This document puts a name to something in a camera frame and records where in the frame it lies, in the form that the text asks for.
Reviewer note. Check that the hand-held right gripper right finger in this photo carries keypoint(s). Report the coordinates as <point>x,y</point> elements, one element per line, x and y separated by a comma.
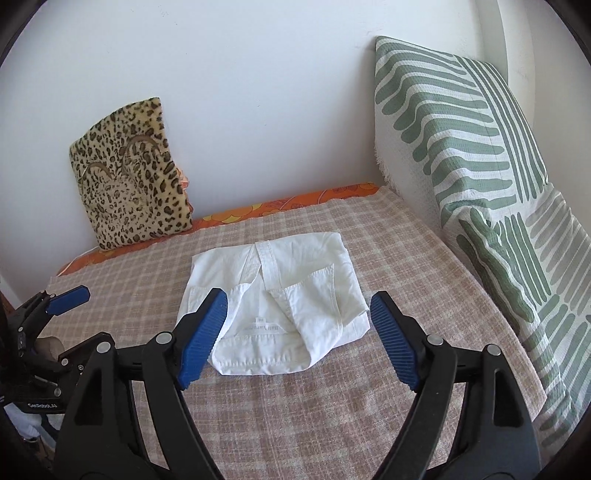
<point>395,341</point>

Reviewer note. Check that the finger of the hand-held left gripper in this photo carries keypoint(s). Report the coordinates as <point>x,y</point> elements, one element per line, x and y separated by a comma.
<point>69,297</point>
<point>76,353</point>

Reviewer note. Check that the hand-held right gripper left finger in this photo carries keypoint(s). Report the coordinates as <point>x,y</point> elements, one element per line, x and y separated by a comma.
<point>203,337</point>

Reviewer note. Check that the white long-sleeved shirt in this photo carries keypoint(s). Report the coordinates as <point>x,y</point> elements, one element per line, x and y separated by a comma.
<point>286,267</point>

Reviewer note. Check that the pink checked blanket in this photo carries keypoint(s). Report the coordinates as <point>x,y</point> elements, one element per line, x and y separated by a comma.
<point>323,415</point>

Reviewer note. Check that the leopard print cushion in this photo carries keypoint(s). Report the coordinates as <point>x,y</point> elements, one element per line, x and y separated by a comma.
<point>129,194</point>

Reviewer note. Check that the green striped white throw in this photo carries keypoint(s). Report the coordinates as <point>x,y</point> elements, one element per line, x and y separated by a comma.
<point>438,138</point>

